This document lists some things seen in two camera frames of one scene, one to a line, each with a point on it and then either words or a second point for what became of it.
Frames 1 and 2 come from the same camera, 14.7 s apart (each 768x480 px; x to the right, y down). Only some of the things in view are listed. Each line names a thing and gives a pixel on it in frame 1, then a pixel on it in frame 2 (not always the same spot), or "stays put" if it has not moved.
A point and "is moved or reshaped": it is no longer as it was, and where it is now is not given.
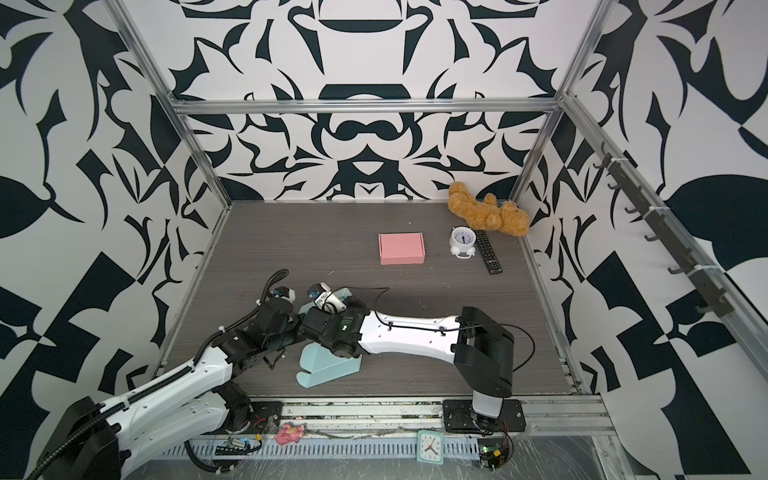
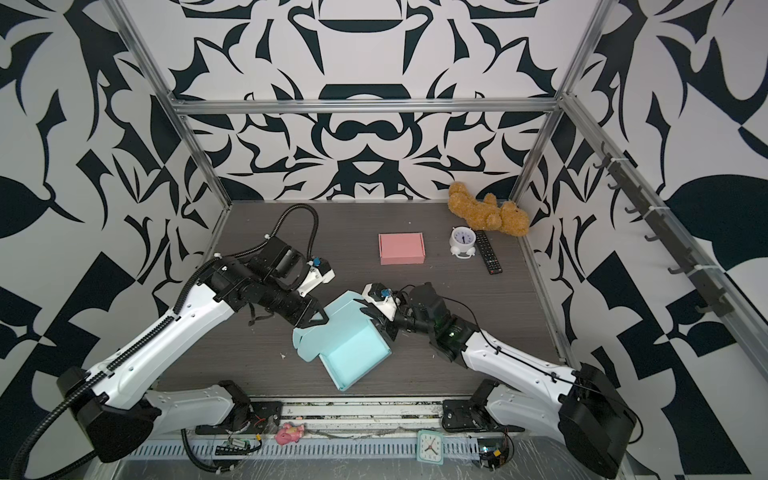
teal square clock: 430,447 stays put
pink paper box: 401,248 stays put
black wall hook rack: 707,279 stays put
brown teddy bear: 488,213 stays put
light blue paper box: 321,363 is moved or reshaped
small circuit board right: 493,452 stays put
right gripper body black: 348,306 to 405,321
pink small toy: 289,433 stays put
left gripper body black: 280,344 to 288,302
